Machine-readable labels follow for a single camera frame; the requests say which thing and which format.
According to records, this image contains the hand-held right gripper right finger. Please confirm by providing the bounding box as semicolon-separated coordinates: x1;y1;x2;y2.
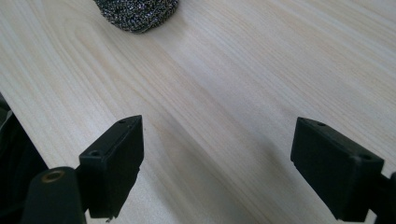
290;117;386;223

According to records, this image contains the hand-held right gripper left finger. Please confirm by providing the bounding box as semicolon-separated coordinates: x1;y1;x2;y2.
78;114;145;219

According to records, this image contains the steel wool scouring ball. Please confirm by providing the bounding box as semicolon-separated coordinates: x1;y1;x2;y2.
92;0;180;35

